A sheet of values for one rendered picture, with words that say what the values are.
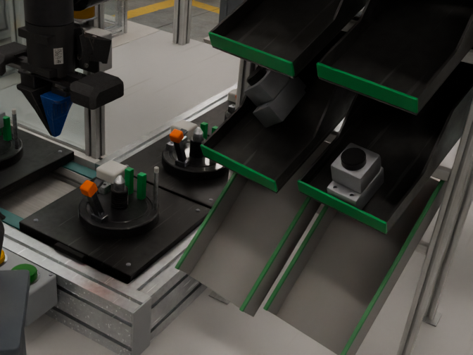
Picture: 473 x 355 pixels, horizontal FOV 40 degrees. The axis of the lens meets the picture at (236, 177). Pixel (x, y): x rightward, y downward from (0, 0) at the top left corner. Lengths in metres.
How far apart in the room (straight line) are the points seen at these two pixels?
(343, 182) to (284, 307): 0.24
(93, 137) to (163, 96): 0.59
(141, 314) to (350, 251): 0.33
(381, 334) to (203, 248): 0.36
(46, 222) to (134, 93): 0.83
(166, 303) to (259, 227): 0.21
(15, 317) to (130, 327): 0.22
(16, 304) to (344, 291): 0.44
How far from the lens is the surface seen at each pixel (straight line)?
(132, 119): 1.77
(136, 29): 2.47
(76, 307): 1.08
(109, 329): 1.06
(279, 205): 0.99
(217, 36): 0.84
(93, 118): 1.33
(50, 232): 1.14
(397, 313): 1.23
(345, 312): 0.94
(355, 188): 0.81
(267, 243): 0.98
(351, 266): 0.95
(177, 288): 1.09
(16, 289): 0.90
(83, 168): 1.37
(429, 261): 0.96
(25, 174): 1.31
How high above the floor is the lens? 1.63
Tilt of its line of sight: 30 degrees down
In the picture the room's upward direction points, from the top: 6 degrees clockwise
